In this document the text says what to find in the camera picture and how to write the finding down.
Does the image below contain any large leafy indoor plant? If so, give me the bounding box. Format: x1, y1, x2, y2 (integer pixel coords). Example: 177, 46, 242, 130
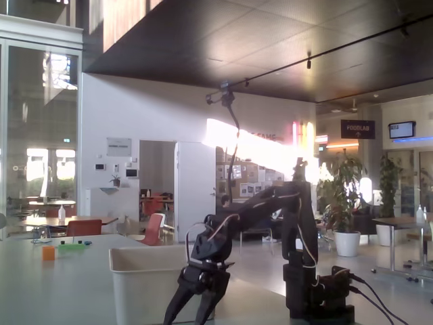
317, 148, 369, 234

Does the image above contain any white counter cabinet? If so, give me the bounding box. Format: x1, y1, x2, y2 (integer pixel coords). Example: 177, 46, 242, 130
85, 187, 141, 234

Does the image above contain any black Foodlab sign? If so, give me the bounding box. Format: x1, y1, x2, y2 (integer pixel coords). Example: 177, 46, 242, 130
340, 118, 376, 140

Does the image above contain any wooden table with metal legs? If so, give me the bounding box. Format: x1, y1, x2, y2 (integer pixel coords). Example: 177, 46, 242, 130
371, 216, 433, 284

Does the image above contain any cork pinboard with posters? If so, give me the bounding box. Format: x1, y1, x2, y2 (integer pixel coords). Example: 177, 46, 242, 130
216, 161, 288, 200

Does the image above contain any grey wall notice board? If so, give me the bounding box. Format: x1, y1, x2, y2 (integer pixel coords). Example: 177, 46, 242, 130
106, 137, 133, 158

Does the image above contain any green rectangular block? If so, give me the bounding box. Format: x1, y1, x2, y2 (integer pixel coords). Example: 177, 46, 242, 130
58, 242, 86, 253

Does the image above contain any pink red chair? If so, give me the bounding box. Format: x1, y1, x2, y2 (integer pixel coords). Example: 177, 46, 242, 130
139, 213, 167, 246

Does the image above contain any large white plant pot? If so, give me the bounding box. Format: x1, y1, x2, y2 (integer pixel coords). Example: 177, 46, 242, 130
334, 230, 362, 258

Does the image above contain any black gooseneck clamp mount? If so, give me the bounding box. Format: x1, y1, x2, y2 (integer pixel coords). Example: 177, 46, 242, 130
227, 101, 242, 206

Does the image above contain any white plastic bin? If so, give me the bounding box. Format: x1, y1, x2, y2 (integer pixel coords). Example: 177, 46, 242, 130
108, 245, 217, 325

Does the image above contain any small black mounted camera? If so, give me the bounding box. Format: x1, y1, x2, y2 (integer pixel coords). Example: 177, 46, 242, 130
205, 80, 237, 108

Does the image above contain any wooden cafe table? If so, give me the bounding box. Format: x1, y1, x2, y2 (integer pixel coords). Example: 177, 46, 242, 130
18, 215, 119, 240

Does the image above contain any small white plant pot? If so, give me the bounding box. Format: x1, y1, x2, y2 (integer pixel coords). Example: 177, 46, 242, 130
375, 223, 393, 247

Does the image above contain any white door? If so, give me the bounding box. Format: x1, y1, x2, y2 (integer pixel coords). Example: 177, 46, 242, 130
175, 142, 217, 243

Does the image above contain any wall mounted monitor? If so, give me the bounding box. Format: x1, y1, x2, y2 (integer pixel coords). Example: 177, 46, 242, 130
388, 121, 417, 140

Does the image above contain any black ceiling light track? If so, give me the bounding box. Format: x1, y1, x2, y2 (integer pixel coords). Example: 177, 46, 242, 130
208, 13, 433, 99

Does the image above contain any tall slim indoor plant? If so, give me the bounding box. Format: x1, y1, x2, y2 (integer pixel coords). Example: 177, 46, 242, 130
378, 154, 404, 219

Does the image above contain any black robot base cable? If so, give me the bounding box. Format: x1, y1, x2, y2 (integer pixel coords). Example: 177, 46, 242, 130
350, 286, 395, 325
350, 274, 409, 325

